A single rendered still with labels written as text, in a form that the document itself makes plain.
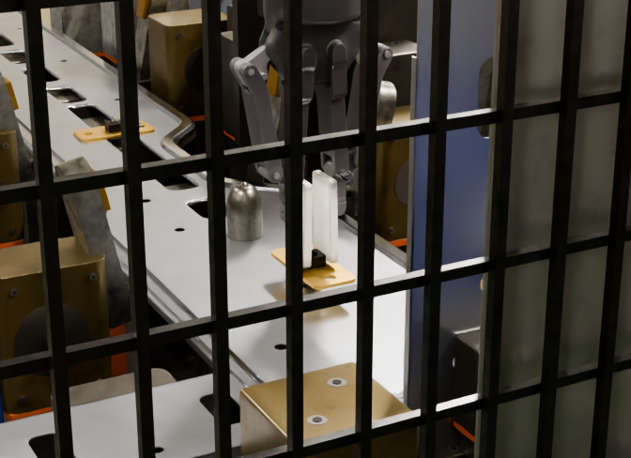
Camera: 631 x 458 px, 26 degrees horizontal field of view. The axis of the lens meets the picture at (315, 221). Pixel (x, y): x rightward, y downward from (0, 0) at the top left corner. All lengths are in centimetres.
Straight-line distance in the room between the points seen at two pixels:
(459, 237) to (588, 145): 35
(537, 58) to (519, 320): 10
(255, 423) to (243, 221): 41
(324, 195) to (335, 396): 29
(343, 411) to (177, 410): 17
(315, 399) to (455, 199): 15
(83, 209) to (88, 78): 70
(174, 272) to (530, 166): 70
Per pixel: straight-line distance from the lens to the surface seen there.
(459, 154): 81
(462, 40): 79
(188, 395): 95
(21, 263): 107
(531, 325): 50
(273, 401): 82
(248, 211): 120
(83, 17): 208
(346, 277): 108
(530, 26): 46
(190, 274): 114
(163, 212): 128
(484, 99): 113
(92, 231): 106
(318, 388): 83
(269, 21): 102
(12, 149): 139
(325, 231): 109
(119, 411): 94
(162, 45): 167
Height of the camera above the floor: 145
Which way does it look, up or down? 21 degrees down
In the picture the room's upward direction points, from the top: straight up
